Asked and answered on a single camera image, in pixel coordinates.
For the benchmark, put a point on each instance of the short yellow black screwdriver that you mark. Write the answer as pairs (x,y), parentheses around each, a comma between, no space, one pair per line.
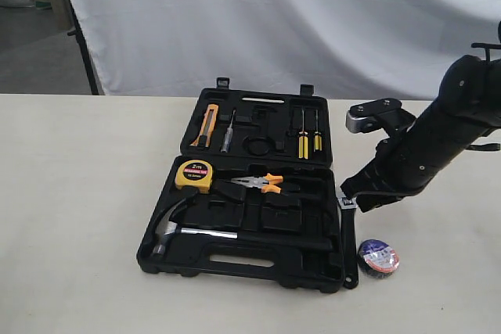
(318,137)

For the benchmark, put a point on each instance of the clear voltage tester screwdriver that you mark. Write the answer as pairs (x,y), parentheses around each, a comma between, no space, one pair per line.
(228,134)

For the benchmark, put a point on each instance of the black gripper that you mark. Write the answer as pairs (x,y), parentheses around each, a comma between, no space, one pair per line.
(429,146)

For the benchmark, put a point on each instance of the orange utility knife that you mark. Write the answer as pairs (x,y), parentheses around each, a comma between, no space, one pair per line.
(203,139)

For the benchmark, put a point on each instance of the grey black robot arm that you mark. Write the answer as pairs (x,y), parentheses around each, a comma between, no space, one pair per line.
(469,91)

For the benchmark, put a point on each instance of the black electrical tape roll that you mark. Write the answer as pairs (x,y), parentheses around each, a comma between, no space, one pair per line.
(377,259)

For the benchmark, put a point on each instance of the white backdrop cloth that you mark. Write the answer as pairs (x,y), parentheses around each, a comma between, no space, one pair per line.
(347,49)

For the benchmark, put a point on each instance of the black adjustable wrench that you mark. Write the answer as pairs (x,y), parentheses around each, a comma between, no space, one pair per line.
(348,241)

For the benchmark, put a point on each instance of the black backdrop stand pole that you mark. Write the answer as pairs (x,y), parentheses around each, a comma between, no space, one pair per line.
(85,56)

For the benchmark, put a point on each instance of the orange handled pliers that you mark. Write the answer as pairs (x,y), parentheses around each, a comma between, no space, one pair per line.
(266,184)

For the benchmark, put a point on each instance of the steel claw hammer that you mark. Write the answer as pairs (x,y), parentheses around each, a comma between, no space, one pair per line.
(165,229)

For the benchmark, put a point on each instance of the black plastic tool case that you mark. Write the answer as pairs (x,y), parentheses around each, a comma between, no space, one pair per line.
(265,140)

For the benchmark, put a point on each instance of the yellow tape measure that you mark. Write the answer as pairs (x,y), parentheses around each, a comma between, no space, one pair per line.
(195,173)

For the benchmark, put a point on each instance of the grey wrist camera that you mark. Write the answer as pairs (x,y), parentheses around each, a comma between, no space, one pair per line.
(386,114)

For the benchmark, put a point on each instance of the long yellow black screwdriver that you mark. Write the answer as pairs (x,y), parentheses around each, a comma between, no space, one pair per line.
(303,138)

